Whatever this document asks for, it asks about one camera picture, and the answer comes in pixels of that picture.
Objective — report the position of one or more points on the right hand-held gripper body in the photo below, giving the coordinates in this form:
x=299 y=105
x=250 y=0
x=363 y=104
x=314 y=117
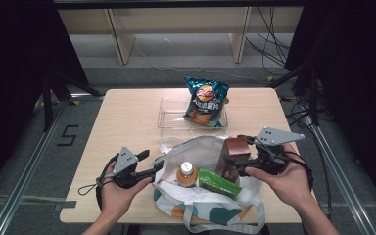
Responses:
x=274 y=135

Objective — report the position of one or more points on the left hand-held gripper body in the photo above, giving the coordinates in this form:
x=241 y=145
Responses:
x=125 y=163

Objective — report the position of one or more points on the brown carton box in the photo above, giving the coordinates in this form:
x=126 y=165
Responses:
x=236 y=148

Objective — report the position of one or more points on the green snack packet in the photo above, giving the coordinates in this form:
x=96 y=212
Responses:
x=218 y=184

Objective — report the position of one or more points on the orange juice bottle white cap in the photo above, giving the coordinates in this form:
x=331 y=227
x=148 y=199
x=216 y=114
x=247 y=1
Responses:
x=186 y=174

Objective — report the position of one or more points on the clear plastic bin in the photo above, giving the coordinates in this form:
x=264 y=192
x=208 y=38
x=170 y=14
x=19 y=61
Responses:
x=171 y=114

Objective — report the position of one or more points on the blue chips bag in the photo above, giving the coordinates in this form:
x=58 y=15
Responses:
x=205 y=107

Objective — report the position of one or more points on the white tote bag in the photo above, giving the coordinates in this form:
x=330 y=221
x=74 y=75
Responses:
x=202 y=209

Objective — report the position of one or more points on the person's left hand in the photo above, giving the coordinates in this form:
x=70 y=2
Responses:
x=114 y=199

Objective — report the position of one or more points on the person's right hand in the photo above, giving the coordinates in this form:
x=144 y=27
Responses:
x=290 y=186

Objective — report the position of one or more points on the black tripod stand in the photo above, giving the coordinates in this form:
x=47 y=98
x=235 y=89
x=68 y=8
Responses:
x=311 y=94
x=49 y=98

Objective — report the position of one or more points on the black curtain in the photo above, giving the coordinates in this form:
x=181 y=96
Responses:
x=16 y=81
x=355 y=81

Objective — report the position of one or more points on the beige office desk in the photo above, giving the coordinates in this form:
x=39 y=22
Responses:
x=176 y=19

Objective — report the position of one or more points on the metal floor rail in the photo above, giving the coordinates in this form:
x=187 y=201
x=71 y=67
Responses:
x=339 y=176
x=29 y=166

